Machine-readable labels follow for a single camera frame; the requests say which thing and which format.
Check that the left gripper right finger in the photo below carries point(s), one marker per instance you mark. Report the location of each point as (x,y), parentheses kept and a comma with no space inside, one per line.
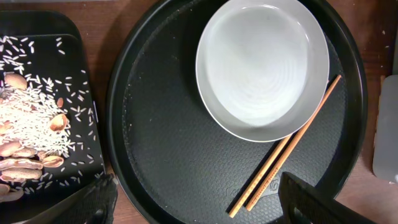
(302,203)

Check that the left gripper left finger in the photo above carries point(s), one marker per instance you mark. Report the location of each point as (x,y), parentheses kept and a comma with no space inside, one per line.
(93,204)

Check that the grey ceramic plate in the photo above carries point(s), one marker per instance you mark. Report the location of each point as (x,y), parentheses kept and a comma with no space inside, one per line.
(262,68)

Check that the pile of food scraps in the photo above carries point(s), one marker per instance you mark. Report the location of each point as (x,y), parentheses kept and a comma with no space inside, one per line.
(33,133)

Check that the black rectangular tray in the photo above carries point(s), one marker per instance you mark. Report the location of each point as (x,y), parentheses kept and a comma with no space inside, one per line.
(46,47)

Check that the grey dishwasher rack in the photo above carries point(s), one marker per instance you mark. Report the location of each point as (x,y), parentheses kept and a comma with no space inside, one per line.
(385,141)

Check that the wooden chopstick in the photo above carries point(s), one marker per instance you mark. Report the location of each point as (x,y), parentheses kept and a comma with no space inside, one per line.
(268,165)
(253,201)

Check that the round black tray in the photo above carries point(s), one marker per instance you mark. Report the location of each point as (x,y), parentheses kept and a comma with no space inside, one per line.
(176,164)

